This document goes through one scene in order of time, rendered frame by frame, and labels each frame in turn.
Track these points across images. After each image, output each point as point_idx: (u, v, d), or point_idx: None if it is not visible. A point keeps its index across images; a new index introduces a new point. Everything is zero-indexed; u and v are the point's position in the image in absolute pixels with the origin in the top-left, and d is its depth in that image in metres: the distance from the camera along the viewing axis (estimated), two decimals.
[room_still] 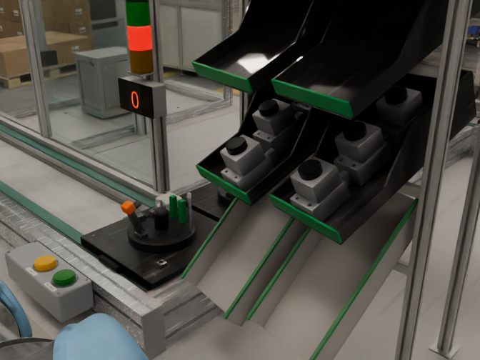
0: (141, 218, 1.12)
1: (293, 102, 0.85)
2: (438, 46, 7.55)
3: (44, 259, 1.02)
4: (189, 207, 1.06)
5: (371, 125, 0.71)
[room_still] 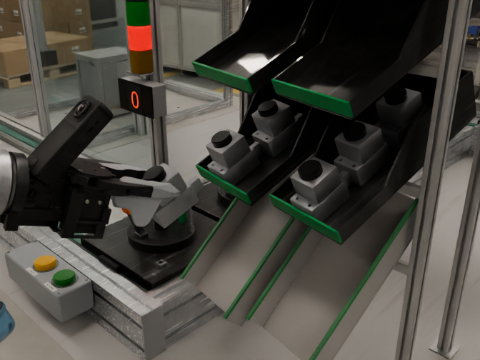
0: None
1: (253, 133, 0.83)
2: (438, 46, 7.55)
3: (44, 259, 1.02)
4: (189, 207, 1.06)
5: (371, 126, 0.71)
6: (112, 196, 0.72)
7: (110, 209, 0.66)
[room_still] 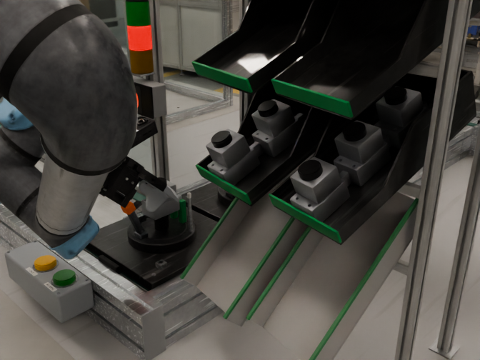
0: (141, 218, 1.12)
1: (253, 133, 0.83)
2: (438, 46, 7.55)
3: (44, 259, 1.02)
4: (189, 207, 1.06)
5: (371, 126, 0.71)
6: None
7: (136, 190, 0.98)
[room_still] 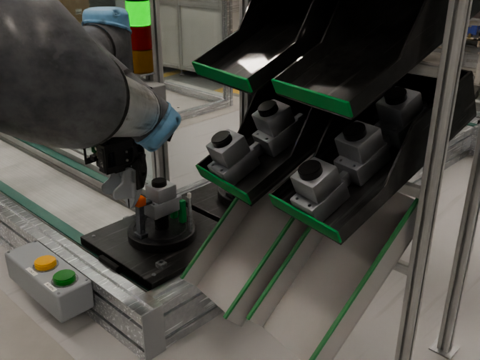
0: None
1: (253, 133, 0.83)
2: (438, 46, 7.55)
3: (44, 259, 1.02)
4: (189, 207, 1.06)
5: (371, 126, 0.71)
6: (108, 179, 0.99)
7: (125, 169, 0.95)
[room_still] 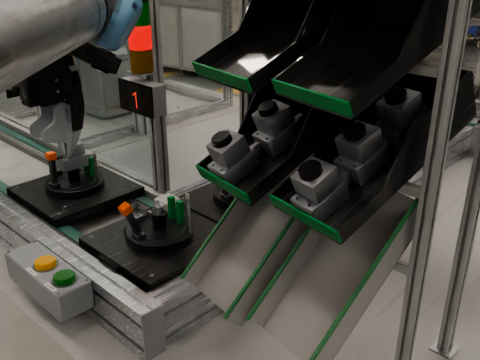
0: (58, 172, 1.33)
1: (253, 133, 0.83)
2: (438, 46, 7.55)
3: (44, 259, 1.02)
4: (94, 161, 1.28)
5: (371, 126, 0.71)
6: (38, 118, 0.81)
7: (55, 103, 0.76)
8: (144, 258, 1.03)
